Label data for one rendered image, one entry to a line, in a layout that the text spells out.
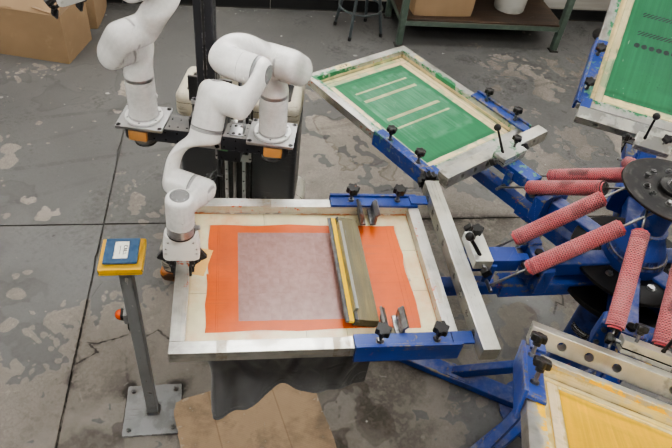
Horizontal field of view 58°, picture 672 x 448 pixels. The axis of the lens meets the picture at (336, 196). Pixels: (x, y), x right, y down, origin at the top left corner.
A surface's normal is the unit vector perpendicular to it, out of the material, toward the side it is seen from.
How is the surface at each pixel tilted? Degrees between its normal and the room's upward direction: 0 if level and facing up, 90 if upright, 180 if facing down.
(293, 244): 2
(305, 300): 2
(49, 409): 0
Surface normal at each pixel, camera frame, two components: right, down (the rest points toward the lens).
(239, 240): 0.14, -0.73
